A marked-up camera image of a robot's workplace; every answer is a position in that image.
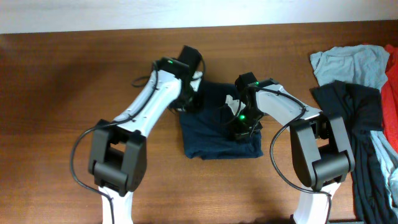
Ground navy blue shorts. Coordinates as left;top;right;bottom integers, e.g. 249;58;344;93
179;81;263;160

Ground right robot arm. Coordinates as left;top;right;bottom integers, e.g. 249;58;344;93
226;72;355;223

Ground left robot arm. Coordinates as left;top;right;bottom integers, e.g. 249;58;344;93
88;45;204;223

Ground black garment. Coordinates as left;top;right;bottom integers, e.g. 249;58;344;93
311;80;397;223

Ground light grey t-shirt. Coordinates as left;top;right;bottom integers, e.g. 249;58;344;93
310;45;389;90

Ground red garment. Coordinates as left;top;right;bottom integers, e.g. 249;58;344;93
381;44;398;153

